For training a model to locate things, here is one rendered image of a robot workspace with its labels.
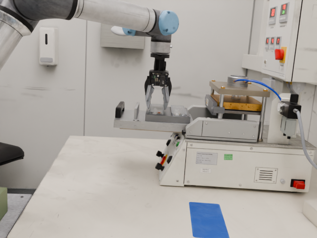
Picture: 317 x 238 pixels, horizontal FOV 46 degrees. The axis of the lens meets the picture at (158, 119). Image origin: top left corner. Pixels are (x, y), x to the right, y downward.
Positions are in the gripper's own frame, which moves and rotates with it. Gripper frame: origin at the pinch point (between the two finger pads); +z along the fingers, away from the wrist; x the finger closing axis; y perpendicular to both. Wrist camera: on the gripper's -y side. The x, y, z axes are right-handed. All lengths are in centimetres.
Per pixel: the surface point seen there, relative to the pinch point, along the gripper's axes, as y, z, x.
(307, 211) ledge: 36, 24, 49
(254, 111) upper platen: 9.7, -2.2, 35.5
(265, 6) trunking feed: -112, -50, 66
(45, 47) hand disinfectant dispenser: -118, -14, -80
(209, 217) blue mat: 40, 26, 18
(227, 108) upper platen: 10.0, -2.4, 25.6
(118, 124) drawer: 11.1, 5.9, -13.3
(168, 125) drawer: 11.0, 5.1, 4.8
